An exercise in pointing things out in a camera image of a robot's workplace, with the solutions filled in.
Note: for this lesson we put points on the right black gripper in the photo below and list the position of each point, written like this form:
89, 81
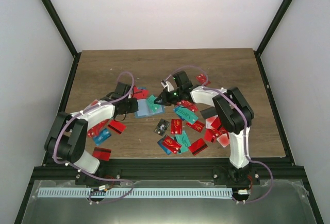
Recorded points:
165, 100

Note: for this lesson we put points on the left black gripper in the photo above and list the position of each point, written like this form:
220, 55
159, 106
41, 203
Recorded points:
134, 106

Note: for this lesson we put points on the teal vip card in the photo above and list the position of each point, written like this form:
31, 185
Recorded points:
186, 114
154, 108
183, 140

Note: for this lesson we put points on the blue leather card holder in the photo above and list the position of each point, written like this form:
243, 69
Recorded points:
145, 111

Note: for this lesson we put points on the lone red card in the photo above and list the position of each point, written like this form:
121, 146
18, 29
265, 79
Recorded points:
202, 79

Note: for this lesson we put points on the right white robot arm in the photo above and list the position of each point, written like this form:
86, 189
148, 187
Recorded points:
232, 108

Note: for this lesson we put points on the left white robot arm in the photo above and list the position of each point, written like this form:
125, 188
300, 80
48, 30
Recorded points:
66, 140

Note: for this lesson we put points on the black VIP card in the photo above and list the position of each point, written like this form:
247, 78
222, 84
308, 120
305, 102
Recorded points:
162, 127

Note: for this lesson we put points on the red chip card upright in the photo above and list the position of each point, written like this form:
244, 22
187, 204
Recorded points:
176, 126

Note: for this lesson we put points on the blue card left pile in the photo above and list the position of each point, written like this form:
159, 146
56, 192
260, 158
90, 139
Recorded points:
103, 136

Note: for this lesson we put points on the red VIP card right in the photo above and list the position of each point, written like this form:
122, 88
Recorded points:
197, 126

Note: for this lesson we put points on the red vip card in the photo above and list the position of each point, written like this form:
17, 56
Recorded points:
171, 144
197, 126

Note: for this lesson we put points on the teal VIP card front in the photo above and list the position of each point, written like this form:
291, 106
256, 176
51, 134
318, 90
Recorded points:
183, 140

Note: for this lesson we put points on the red VIP card front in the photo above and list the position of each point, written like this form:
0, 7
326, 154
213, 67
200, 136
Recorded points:
171, 144

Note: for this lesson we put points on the black card right pile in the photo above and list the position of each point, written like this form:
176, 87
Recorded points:
208, 113

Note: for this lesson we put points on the red card black stripe front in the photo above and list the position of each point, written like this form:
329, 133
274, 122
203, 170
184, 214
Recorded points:
102, 154

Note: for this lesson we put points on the red card black stripe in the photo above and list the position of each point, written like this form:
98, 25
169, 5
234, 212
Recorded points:
102, 154
197, 146

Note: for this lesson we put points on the red card black stripe right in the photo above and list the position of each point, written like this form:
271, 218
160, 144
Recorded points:
197, 146

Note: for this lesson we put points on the white red circle card right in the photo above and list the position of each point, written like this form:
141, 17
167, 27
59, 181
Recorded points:
224, 140

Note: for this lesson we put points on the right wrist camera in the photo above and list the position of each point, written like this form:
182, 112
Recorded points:
167, 85

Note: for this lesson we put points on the black aluminium frame rail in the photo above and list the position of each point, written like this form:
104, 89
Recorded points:
189, 168

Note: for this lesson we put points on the light blue slotted cable duct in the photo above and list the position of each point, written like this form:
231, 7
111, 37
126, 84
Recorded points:
209, 193

